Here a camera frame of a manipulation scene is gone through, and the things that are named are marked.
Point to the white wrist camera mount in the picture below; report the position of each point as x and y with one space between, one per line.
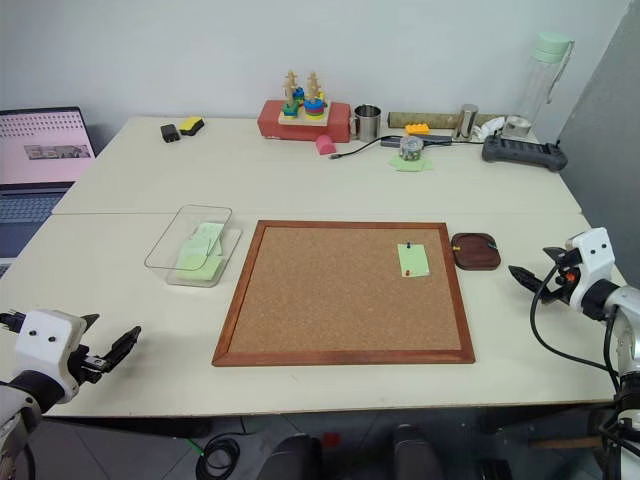
46 345
595 260

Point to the brown cardboard tube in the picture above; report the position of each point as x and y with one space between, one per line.
425 119

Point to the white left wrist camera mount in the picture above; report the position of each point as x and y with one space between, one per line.
46 345

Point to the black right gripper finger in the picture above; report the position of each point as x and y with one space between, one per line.
526 280
556 253

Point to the dark rounded shape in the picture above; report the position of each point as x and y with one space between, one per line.
290 460
417 455

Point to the red rectangular box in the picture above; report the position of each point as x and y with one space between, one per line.
270 122

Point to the black power adapter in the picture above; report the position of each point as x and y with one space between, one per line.
170 133

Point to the grey USB hub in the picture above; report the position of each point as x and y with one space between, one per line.
435 141

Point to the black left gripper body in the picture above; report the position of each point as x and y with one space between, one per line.
90 364

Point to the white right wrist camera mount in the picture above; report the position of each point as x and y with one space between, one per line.
595 260

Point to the clear bottle with green lid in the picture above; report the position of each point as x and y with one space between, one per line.
542 85

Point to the wood-framed cork board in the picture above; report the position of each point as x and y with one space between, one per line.
330 295

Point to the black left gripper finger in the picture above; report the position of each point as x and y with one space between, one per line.
89 321
122 346

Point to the steel mug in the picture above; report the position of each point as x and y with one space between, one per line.
368 122

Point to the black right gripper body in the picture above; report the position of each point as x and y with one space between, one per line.
562 290

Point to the yellow and black eraser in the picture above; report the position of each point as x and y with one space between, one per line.
191 125

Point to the jar of push pins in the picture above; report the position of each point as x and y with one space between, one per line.
411 149

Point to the clear plastic box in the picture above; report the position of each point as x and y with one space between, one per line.
165 250

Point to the white crumpled cloth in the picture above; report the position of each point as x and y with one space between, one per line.
487 127

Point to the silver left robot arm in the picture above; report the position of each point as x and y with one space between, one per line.
22 392

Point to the dark wooden tray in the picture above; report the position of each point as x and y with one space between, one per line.
475 252

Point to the grey partition panel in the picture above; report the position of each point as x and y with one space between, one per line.
605 125

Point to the yellow building brick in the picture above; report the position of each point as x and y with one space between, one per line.
417 129

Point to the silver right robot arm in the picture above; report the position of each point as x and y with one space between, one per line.
625 310

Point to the round metal tin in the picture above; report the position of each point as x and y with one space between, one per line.
516 126

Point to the colourful wooden stacking toy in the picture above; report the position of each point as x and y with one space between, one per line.
302 107

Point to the laptop with pink screen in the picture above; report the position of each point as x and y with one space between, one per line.
40 145

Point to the dark grey remote controller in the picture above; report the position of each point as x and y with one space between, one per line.
522 152

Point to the steel cylinder tumbler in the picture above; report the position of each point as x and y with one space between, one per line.
466 122

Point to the green sticky note stack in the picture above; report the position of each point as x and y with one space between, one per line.
200 260

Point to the small red floor object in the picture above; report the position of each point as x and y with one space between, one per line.
331 439

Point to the light green paper sheet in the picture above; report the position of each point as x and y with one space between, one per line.
400 165

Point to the green paper note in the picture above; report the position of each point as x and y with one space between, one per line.
415 261

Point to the pink half-round block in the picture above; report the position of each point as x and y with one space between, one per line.
326 146

